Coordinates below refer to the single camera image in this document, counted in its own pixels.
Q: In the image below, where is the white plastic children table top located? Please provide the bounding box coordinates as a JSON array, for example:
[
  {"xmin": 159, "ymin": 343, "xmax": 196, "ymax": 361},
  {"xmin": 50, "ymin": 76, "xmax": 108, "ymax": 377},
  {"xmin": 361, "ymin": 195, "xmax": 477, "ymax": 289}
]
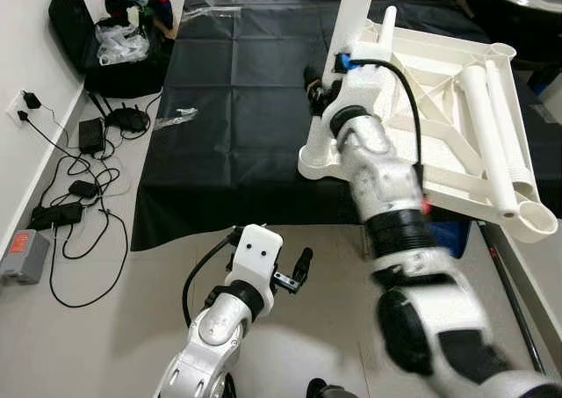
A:
[{"xmin": 299, "ymin": 16, "xmax": 560, "ymax": 243}]

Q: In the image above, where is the dark right robot foot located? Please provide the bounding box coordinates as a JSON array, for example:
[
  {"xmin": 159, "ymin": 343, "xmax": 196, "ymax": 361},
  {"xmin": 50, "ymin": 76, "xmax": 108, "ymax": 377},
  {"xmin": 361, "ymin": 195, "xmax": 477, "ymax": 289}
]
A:
[{"xmin": 306, "ymin": 376, "xmax": 361, "ymax": 398}]

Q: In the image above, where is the dark robot foot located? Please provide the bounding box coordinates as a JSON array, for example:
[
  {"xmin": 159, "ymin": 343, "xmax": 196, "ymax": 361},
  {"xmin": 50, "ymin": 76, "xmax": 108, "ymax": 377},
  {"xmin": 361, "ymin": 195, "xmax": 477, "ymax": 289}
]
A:
[
  {"xmin": 306, "ymin": 376, "xmax": 361, "ymax": 398},
  {"xmin": 220, "ymin": 372, "xmax": 240, "ymax": 398}
]

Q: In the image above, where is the dark left robot foot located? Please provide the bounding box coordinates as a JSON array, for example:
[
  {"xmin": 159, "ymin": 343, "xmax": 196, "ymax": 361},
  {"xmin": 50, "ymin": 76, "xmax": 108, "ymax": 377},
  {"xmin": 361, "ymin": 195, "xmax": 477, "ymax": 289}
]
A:
[{"xmin": 220, "ymin": 372, "xmax": 240, "ymax": 398}]

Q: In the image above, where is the flat clear plastic bag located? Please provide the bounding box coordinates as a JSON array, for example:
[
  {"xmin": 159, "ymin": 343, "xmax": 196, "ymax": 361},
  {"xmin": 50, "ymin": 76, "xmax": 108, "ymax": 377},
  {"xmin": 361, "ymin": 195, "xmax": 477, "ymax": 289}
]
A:
[{"xmin": 180, "ymin": 4, "xmax": 242, "ymax": 21}]

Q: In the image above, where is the small clear plastic bag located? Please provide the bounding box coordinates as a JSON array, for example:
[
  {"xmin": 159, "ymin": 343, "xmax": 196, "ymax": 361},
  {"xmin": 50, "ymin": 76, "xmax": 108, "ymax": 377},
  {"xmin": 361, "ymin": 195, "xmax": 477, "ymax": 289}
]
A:
[{"xmin": 151, "ymin": 106, "xmax": 198, "ymax": 128}]

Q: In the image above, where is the blue plastic dustpan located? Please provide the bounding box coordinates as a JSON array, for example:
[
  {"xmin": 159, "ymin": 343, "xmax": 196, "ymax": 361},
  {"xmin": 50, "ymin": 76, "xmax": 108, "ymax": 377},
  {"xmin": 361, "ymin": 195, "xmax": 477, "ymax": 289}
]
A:
[{"xmin": 430, "ymin": 218, "xmax": 475, "ymax": 258}]

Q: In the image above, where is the black wifi router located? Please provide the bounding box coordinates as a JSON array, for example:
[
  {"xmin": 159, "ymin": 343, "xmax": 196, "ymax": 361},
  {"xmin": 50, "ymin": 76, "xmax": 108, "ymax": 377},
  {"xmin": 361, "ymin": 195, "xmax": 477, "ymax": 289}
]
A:
[{"xmin": 88, "ymin": 95, "xmax": 152, "ymax": 135}]

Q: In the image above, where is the crumpled clear plastic bag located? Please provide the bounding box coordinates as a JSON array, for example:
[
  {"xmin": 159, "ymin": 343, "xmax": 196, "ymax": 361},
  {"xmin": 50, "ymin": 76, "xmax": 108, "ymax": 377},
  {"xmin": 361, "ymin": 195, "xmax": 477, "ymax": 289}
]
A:
[{"xmin": 92, "ymin": 25, "xmax": 150, "ymax": 65}]

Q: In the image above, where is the long black pole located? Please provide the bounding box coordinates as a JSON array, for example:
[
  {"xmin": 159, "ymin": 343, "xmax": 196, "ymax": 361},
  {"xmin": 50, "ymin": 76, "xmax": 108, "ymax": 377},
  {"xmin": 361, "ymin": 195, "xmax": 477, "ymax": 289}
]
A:
[{"xmin": 476, "ymin": 222, "xmax": 538, "ymax": 373}]

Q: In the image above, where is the black round basin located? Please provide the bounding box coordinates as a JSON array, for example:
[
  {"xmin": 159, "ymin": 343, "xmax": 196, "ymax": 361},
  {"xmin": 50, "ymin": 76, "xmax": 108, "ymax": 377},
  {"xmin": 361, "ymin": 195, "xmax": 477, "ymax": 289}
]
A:
[{"xmin": 461, "ymin": 0, "xmax": 562, "ymax": 65}]

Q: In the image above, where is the small black power brick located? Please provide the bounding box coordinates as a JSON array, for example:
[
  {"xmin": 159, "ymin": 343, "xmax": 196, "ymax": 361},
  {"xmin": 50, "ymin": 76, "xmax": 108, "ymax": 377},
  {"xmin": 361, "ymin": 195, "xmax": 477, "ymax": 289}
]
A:
[{"xmin": 68, "ymin": 180, "xmax": 99, "ymax": 199}]

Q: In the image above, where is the black power adapter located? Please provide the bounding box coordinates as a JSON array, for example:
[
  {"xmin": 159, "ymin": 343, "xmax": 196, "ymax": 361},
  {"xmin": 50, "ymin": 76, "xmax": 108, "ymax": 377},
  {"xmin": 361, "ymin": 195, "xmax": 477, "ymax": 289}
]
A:
[{"xmin": 77, "ymin": 117, "xmax": 106, "ymax": 155}]

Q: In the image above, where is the black power strip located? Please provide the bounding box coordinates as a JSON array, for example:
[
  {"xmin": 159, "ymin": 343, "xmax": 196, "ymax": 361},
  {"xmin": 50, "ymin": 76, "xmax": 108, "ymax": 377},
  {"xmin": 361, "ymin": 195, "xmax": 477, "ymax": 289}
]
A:
[{"xmin": 29, "ymin": 203, "xmax": 84, "ymax": 229}]

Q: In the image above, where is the grey box orange label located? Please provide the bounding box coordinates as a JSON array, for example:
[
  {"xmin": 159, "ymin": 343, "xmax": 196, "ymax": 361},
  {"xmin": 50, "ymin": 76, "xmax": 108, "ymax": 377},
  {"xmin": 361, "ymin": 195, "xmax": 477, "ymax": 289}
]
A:
[{"xmin": 0, "ymin": 228, "xmax": 51, "ymax": 285}]

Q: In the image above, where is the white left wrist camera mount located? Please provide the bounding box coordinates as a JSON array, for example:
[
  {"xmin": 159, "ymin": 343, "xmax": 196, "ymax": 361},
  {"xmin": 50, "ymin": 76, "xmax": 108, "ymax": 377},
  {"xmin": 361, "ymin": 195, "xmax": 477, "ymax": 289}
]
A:
[{"xmin": 228, "ymin": 223, "xmax": 285, "ymax": 298}]

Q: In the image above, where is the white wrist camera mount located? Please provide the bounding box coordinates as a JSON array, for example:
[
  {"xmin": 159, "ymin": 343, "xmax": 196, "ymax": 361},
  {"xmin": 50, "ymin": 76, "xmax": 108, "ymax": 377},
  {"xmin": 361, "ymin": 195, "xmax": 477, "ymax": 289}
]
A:
[
  {"xmin": 321, "ymin": 40, "xmax": 396, "ymax": 127},
  {"xmin": 228, "ymin": 223, "xmax": 285, "ymax": 298}
]

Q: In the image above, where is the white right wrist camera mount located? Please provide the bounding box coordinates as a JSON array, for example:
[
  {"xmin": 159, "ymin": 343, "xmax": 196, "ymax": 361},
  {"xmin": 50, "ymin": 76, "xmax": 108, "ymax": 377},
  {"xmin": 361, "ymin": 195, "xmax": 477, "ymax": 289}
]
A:
[{"xmin": 321, "ymin": 40, "xmax": 396, "ymax": 127}]

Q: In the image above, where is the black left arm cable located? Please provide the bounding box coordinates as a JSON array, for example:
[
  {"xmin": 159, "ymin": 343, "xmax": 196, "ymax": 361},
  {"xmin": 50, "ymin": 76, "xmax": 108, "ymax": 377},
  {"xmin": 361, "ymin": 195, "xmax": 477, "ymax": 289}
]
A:
[{"xmin": 180, "ymin": 231, "xmax": 240, "ymax": 329}]

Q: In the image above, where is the black floor cable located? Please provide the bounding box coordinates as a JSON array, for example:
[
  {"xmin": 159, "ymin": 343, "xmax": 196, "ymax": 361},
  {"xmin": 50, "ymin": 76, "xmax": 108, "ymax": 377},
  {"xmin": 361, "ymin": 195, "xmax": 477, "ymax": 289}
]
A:
[{"xmin": 48, "ymin": 209, "xmax": 131, "ymax": 309}]

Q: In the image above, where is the white wall socket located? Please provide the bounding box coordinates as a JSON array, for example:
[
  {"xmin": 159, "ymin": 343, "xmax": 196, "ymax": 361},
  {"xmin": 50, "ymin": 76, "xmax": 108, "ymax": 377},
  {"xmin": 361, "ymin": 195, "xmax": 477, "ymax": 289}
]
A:
[{"xmin": 7, "ymin": 89, "xmax": 32, "ymax": 122}]

